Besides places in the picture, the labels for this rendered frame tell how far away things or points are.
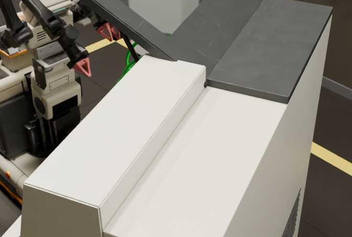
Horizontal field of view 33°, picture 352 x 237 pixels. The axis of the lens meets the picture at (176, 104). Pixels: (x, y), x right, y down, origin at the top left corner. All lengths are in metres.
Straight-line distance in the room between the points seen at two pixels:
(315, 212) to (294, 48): 1.68
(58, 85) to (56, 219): 1.73
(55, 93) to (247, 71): 1.45
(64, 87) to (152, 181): 1.70
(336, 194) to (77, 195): 2.53
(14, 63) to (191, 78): 1.70
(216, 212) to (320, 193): 2.30
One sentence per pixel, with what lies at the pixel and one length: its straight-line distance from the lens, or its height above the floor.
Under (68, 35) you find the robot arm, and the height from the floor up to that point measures 1.41.
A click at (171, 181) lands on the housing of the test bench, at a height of 1.47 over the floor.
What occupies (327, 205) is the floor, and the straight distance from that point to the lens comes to 3.71.
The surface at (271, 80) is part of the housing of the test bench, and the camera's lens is 1.96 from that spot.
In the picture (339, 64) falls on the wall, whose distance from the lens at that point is 4.59.
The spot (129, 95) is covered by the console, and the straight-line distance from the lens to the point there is 1.79.
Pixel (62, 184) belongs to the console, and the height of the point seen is 1.55.
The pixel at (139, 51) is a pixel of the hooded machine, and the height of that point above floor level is 0.09.
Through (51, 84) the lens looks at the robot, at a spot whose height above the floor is 0.86.
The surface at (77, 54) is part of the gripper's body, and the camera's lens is 2.47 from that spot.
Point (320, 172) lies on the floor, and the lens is 3.92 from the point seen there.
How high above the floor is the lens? 2.55
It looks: 35 degrees down
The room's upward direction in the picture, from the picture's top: 1 degrees counter-clockwise
